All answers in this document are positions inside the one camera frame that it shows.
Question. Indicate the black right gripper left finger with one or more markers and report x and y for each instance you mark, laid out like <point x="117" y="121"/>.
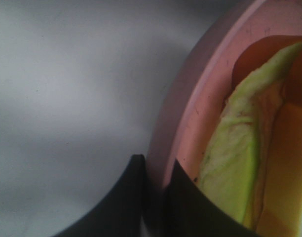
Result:
<point x="118" y="214"/>

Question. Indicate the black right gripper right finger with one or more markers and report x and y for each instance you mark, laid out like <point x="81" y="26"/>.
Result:
<point x="189" y="213"/>

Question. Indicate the white bread sandwich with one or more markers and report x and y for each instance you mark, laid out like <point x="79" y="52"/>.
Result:
<point x="252" y="166"/>

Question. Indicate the pink round plate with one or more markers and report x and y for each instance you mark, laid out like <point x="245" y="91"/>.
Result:
<point x="196" y="96"/>

